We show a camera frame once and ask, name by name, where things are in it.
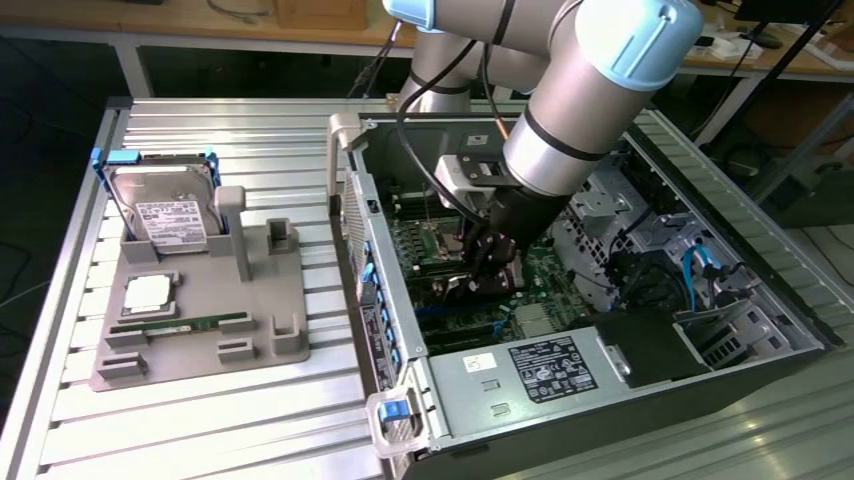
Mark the grey plastic parts rack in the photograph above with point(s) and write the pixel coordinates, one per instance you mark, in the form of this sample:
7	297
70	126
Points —
207	280

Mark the silver hard disk drive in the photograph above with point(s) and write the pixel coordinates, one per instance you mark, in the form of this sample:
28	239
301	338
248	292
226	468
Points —
167	210

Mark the black plastic fan shroud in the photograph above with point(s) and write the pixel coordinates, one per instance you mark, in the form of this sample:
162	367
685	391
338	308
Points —
647	347

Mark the dark grey floor cabinet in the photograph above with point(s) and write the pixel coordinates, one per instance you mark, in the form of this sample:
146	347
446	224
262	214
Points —
814	200

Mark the green motherboard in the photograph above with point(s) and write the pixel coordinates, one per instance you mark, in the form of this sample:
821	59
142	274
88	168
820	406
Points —
547	285

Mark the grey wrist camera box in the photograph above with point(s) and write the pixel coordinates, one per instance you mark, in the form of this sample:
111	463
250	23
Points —
450	172

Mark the silver disk bay cage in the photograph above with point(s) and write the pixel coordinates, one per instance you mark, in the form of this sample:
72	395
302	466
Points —
601	205

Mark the open black PC case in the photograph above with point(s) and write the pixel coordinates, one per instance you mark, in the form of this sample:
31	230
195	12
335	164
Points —
601	430

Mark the low profile graphics card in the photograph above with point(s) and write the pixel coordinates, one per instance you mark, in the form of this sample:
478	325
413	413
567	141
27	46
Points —
457	287

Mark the grey power supply unit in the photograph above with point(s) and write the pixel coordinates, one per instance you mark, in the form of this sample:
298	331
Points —
474	405

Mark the black monitor stand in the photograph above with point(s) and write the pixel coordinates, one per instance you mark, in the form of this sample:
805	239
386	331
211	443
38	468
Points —
768	42

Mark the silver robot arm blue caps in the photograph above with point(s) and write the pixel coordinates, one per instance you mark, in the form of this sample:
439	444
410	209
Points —
567	125

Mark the white orange parts box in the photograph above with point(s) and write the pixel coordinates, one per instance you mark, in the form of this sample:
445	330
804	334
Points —
734	47

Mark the thin socket locking lever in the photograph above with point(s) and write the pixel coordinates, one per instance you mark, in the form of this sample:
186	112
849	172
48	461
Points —
427	205

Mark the blue disk caddy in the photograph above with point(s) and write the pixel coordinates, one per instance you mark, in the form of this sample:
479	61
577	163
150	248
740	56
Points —
124	160

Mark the silver CPU chip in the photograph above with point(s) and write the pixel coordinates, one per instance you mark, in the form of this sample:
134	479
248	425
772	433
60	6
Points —
150	295

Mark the CPU socket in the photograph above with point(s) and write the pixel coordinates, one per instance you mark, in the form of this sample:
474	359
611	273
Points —
441	242

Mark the wooden desk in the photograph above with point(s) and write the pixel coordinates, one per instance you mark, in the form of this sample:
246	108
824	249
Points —
801	60
100	20

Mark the black intrusion switch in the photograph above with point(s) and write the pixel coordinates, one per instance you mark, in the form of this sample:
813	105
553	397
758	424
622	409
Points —
373	206

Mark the green RAM stick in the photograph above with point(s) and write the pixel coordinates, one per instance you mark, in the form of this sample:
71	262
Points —
194	323

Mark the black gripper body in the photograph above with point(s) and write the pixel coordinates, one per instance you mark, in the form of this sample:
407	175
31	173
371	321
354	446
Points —
527	215

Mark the small silver chipset heatsink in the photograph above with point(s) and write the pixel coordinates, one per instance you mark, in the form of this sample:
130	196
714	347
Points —
531	320

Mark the blue expansion slot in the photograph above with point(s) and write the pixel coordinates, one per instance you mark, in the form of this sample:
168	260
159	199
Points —
441	312

